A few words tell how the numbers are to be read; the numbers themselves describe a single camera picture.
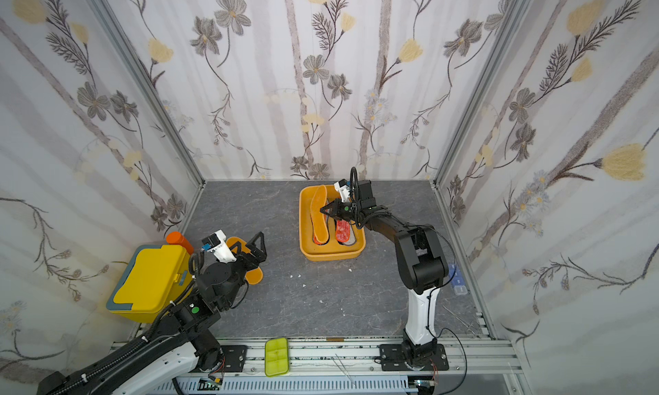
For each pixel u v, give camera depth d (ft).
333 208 2.77
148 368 1.65
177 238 2.93
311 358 2.47
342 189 2.90
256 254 2.18
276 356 2.42
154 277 2.50
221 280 1.77
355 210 2.63
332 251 3.21
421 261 1.74
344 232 3.24
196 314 1.80
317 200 3.14
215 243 2.06
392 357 2.42
